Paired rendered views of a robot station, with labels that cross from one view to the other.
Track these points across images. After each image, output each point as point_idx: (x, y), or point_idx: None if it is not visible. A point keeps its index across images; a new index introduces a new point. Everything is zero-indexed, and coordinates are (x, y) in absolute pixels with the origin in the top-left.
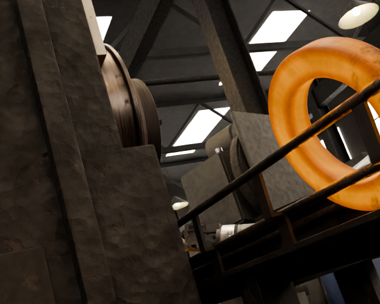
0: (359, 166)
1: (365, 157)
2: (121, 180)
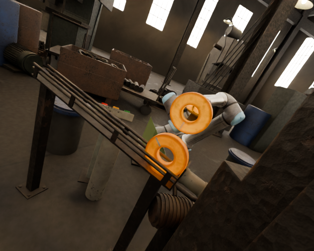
0: (220, 99)
1: (222, 96)
2: None
